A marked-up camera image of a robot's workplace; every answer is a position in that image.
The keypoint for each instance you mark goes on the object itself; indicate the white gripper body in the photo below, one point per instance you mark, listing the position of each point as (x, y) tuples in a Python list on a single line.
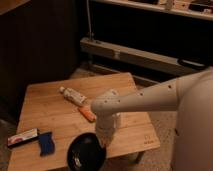
[(105, 128)]

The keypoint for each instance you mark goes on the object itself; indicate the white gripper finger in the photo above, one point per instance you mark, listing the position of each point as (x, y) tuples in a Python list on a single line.
[(102, 143), (109, 141)]

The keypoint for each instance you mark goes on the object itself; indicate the black ceramic bowl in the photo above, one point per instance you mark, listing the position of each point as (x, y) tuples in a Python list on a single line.
[(85, 153)]

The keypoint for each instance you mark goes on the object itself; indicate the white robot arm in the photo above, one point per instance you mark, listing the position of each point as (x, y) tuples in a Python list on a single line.
[(191, 96)]

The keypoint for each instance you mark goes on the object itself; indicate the white paper cup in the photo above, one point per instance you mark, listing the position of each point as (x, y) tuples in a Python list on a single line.
[(117, 120)]

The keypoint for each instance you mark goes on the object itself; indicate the orange toy carrot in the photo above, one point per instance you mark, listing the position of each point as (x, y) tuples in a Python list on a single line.
[(86, 112)]

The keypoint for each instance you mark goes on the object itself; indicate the white plastic bottle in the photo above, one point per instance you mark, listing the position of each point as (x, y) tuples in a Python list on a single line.
[(72, 96)]

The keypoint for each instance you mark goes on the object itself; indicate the blue sponge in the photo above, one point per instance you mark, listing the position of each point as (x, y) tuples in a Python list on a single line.
[(46, 144)]

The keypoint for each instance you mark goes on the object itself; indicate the red white flat box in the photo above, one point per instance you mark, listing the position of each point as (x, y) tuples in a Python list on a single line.
[(23, 137)]

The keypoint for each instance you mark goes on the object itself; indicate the grey metal beam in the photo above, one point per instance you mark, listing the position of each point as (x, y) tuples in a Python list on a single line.
[(136, 57)]

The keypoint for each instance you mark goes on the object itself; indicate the metal pole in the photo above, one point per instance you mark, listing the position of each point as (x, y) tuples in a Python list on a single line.
[(90, 33)]

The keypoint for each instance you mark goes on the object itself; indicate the wooden shelf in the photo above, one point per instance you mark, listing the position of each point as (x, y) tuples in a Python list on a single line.
[(175, 7)]

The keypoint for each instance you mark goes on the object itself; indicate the black handle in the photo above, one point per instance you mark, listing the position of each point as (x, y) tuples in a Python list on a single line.
[(192, 65)]

